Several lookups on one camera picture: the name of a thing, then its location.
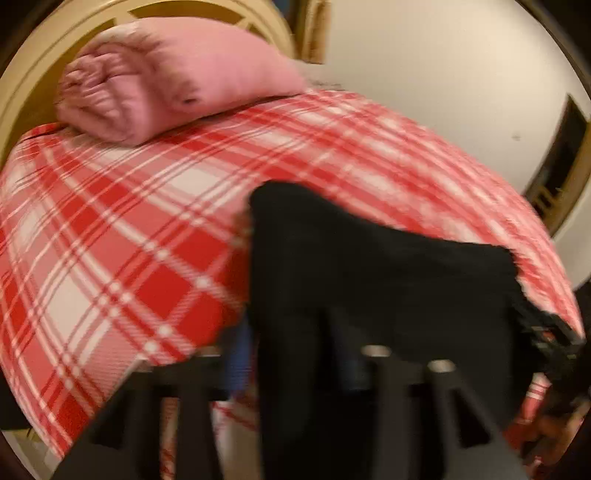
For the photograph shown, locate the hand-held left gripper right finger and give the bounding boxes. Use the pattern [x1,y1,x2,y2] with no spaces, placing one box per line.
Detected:
[339,320,532,480]

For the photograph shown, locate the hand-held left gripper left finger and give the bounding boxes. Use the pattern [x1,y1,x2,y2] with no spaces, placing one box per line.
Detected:
[53,320,254,480]

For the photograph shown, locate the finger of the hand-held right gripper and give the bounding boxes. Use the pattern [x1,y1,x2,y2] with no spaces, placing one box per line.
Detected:
[519,295,586,372]

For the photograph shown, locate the black pants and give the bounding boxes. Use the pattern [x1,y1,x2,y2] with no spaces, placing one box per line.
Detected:
[247,181,561,480]

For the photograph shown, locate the red plaid bed sheet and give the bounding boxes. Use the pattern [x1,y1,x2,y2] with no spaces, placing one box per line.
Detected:
[0,89,586,480]

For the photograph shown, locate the beige textured pillow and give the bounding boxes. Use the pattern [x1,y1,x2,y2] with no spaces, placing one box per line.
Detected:
[295,64,345,92]

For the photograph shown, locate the folded pink quilt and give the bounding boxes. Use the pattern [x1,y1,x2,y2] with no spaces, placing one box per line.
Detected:
[55,17,309,147]

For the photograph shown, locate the beige patterned curtain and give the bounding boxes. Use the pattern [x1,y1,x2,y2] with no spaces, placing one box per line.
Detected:
[295,0,332,64]

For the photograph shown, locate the cream wooden headboard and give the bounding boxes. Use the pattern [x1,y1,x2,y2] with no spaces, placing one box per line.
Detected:
[0,0,296,158]

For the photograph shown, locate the wooden door frame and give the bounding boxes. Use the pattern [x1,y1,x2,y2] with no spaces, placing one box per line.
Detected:
[524,92,591,237]

